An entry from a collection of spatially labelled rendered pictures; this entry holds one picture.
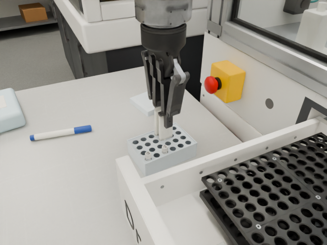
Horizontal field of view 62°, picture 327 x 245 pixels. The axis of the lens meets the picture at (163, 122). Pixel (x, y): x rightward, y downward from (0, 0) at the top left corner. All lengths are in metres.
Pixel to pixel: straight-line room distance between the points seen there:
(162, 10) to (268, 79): 0.26
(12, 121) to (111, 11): 0.47
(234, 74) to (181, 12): 0.22
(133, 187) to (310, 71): 0.34
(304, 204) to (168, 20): 0.30
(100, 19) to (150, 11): 0.56
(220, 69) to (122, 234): 0.39
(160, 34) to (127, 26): 0.57
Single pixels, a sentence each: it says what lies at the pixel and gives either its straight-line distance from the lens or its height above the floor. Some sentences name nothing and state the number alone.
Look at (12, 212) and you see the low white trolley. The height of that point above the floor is 0.76.
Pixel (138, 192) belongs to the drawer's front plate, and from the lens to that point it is 0.31.
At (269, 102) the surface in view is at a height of 0.88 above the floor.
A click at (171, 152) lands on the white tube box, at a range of 0.54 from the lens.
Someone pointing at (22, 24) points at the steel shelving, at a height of 0.15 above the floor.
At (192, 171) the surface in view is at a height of 0.89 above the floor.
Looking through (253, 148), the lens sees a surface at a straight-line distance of 0.44.
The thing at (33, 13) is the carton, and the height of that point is 0.24.
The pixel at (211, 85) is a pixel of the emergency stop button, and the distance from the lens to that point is 0.60.
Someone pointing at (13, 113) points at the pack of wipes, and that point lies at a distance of 0.74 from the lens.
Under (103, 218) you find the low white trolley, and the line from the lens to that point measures 0.50.
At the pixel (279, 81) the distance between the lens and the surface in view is 0.56.
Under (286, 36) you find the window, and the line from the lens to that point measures 0.56.
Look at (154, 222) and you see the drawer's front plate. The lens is 0.29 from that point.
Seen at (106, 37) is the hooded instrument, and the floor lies 0.85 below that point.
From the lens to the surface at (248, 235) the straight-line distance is 0.33.
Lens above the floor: 1.17
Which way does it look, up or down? 37 degrees down
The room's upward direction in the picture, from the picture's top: straight up
